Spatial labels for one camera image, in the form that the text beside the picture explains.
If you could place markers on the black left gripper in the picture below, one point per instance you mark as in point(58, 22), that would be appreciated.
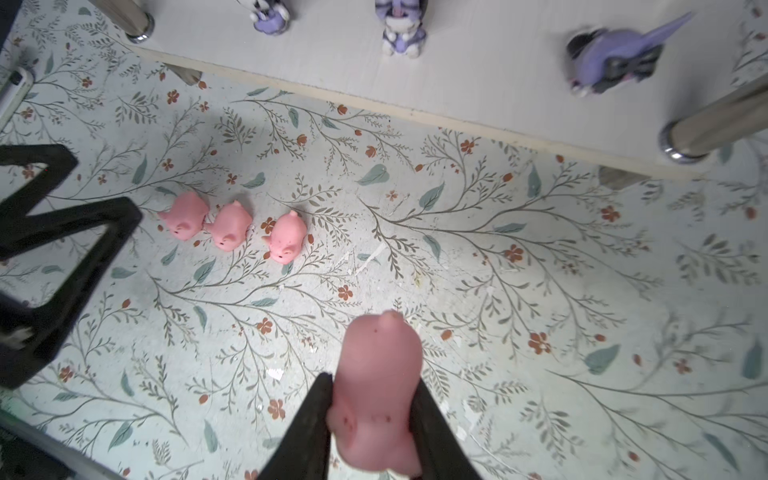
point(32, 335)

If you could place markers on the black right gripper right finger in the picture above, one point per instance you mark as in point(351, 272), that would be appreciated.
point(439, 453)

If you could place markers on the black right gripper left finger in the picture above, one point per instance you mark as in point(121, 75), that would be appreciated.
point(303, 452)

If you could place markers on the pink pig toy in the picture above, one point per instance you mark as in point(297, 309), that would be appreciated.
point(186, 216)
point(376, 379)
point(286, 239)
point(229, 229)

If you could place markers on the purple black-bow figure toy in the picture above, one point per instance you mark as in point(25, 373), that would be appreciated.
point(601, 59)

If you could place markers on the white two-tier shelf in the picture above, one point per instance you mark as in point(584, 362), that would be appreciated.
point(497, 69)

